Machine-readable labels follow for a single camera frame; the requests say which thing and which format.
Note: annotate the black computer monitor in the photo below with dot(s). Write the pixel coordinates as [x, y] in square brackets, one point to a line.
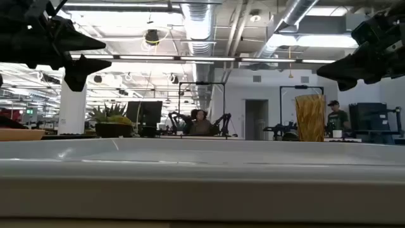
[147, 114]

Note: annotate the black ceiling-mounted device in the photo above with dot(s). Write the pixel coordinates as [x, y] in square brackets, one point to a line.
[152, 36]

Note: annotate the black background robot arm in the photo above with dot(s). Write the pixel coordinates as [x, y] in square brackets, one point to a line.
[280, 130]
[174, 122]
[224, 123]

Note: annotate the black metal rig frame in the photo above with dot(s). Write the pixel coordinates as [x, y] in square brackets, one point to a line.
[281, 104]
[180, 98]

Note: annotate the small white cup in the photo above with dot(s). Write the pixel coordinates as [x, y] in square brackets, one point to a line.
[337, 133]

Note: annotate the silver ceiling air duct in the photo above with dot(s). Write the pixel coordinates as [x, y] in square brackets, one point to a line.
[284, 28]
[201, 31]

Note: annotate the light grey plastic tray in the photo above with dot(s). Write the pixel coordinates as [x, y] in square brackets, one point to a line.
[202, 183]

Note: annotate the black plant pot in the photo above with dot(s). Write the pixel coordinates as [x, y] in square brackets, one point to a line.
[113, 130]

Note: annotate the white square pillar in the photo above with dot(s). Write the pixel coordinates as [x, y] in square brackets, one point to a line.
[72, 109]

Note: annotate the seated person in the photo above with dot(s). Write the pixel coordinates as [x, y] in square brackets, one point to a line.
[200, 125]

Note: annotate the standing person with cap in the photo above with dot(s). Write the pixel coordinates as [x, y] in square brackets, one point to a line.
[337, 118]

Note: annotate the long ceiling light bar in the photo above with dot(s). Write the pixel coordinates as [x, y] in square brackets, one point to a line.
[202, 58]

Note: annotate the green succulent plant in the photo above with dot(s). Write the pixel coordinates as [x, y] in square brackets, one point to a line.
[109, 115]

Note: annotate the amber ribbed plastic cup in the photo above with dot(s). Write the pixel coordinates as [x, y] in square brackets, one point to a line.
[310, 118]

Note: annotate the black stacked crates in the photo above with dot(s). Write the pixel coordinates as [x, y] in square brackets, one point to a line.
[368, 118]

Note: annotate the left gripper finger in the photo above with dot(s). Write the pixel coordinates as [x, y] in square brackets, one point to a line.
[80, 71]
[76, 39]

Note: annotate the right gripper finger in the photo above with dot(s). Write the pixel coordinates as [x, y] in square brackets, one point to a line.
[347, 85]
[354, 68]

